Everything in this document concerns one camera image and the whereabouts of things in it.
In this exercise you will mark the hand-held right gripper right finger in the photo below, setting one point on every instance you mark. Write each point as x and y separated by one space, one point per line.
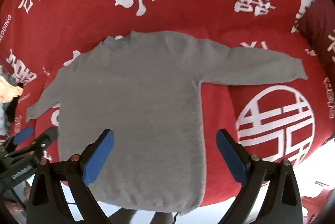
231 158

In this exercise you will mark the red printed blanket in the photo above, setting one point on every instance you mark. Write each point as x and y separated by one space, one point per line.
183 4

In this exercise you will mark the red printed cloth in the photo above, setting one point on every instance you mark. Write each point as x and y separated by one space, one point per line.
316 200

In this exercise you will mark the red printed pillow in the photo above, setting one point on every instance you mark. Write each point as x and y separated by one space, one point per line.
318 38

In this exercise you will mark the grey sweater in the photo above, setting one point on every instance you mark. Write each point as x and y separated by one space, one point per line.
130 108

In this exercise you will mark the cream cloth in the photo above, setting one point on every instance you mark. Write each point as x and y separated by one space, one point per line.
9 90

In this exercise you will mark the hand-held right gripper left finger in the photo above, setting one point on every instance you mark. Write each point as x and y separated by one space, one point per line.
98 158

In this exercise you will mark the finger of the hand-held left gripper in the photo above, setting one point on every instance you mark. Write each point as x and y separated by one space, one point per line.
47 135
23 135

